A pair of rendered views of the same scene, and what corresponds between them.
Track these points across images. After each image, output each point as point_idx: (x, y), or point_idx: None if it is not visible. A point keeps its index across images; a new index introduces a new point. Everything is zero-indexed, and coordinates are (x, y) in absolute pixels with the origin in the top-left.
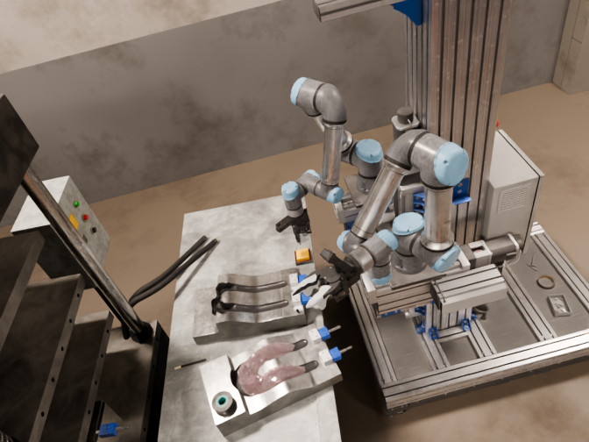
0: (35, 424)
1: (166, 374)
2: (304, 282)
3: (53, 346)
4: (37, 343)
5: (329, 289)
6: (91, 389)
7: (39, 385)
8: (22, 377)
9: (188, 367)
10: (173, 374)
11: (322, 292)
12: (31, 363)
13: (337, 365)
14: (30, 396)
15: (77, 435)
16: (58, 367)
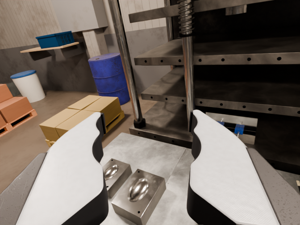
0: (214, 56)
1: (291, 173)
2: (216, 139)
3: (279, 52)
4: (286, 47)
5: (9, 207)
6: (261, 105)
7: (243, 52)
8: (254, 48)
9: (297, 191)
10: (290, 179)
11: (64, 160)
12: (266, 48)
13: None
14: (236, 52)
15: (226, 100)
16: (260, 60)
